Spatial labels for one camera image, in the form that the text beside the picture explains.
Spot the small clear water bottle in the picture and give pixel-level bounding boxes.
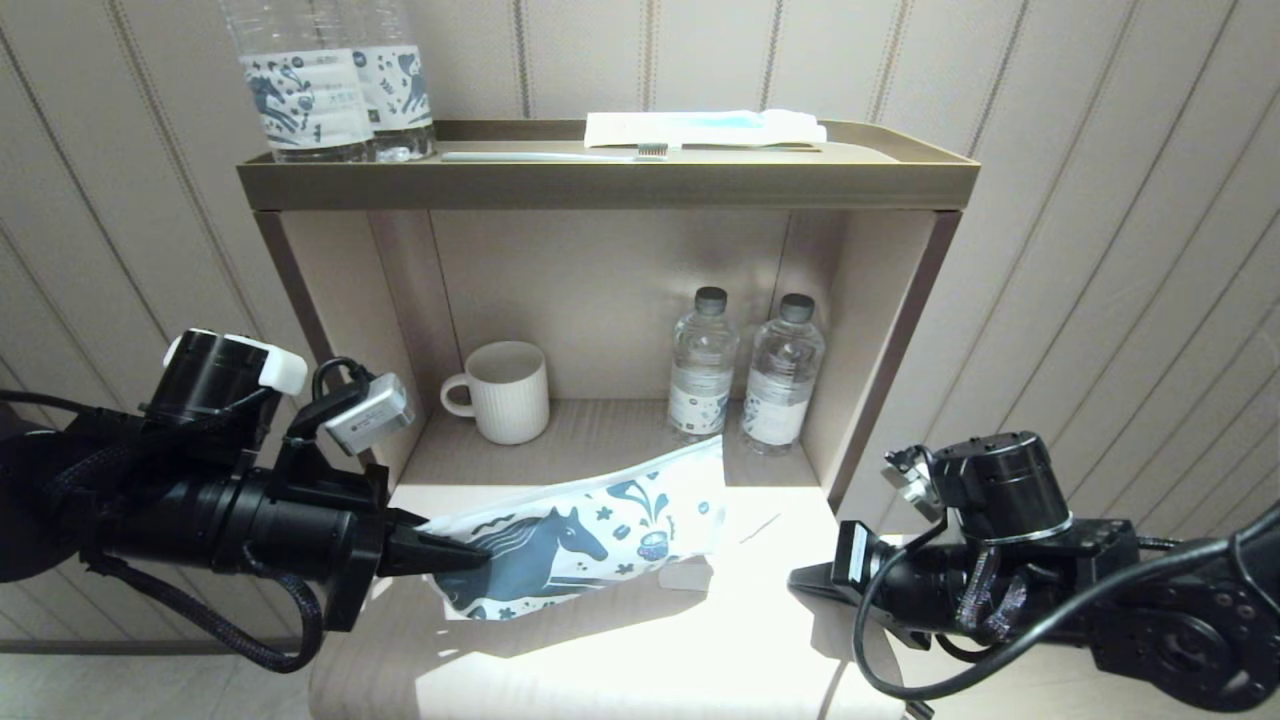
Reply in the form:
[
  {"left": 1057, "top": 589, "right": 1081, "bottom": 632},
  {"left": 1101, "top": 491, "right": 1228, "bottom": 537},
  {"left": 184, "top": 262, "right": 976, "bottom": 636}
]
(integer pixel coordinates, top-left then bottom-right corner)
[
  {"left": 668, "top": 287, "right": 739, "bottom": 441},
  {"left": 741, "top": 293, "right": 826, "bottom": 457}
]

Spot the black right camera cable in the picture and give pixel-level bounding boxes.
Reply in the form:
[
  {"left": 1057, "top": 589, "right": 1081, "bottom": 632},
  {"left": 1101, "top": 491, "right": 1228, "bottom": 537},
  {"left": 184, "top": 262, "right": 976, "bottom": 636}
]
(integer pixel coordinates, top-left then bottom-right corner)
[{"left": 853, "top": 445, "right": 1280, "bottom": 701}]

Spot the black camera cable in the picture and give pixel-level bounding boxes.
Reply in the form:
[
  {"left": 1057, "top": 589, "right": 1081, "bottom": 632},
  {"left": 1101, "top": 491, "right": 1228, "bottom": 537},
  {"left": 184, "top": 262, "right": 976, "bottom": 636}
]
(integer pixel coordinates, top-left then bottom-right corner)
[
  {"left": 312, "top": 357, "right": 373, "bottom": 406},
  {"left": 853, "top": 445, "right": 1280, "bottom": 701}
]

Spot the white blue toothpaste packet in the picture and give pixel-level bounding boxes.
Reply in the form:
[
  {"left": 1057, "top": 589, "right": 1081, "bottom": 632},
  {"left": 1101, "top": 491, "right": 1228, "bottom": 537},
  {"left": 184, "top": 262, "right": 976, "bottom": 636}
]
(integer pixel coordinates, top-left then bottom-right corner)
[{"left": 584, "top": 109, "right": 827, "bottom": 151}]

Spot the white ribbed ceramic mug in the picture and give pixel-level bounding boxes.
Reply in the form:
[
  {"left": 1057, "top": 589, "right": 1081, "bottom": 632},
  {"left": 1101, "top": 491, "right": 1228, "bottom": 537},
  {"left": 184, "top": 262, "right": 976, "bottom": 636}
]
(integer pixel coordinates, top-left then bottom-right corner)
[{"left": 441, "top": 341, "right": 550, "bottom": 446}]

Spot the black left camera cable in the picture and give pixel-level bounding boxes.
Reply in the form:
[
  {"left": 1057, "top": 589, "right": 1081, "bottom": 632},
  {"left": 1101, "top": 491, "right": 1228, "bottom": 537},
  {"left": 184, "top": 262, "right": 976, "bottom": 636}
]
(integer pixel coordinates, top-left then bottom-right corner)
[{"left": 312, "top": 357, "right": 373, "bottom": 406}]

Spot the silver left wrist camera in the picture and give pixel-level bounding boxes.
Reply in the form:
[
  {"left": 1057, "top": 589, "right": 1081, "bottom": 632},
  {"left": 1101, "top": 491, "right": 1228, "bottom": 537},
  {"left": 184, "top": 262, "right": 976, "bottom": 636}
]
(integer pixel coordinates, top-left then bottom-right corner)
[{"left": 323, "top": 373, "right": 415, "bottom": 456}]

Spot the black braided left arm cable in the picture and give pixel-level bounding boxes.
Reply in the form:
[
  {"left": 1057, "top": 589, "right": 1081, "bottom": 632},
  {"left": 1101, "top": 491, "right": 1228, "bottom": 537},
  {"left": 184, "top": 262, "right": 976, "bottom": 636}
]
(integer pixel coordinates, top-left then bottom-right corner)
[{"left": 80, "top": 555, "right": 326, "bottom": 673}]

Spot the large clear water bottle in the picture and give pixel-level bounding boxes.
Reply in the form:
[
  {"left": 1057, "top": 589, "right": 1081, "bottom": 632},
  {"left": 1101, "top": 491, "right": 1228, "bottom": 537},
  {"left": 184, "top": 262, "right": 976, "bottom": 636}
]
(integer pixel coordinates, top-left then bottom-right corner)
[
  {"left": 345, "top": 0, "right": 437, "bottom": 163},
  {"left": 218, "top": 0, "right": 376, "bottom": 164}
]

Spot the white blue horse pouch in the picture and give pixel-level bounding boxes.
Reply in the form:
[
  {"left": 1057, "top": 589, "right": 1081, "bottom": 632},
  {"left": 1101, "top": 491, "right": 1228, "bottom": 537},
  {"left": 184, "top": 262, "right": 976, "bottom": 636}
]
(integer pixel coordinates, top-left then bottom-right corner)
[{"left": 418, "top": 433, "right": 727, "bottom": 621}]

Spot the pale blue toothbrush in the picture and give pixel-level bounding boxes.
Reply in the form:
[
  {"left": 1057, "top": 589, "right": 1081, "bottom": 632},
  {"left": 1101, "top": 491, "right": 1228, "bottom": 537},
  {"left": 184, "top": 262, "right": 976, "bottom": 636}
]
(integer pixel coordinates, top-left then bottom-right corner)
[{"left": 440, "top": 143, "right": 669, "bottom": 163}]

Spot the beige wooden shelf cabinet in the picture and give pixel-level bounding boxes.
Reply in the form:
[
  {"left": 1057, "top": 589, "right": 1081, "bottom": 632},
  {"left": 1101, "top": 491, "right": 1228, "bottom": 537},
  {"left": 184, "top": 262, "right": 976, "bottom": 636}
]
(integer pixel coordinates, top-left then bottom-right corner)
[{"left": 252, "top": 208, "right": 963, "bottom": 501}]

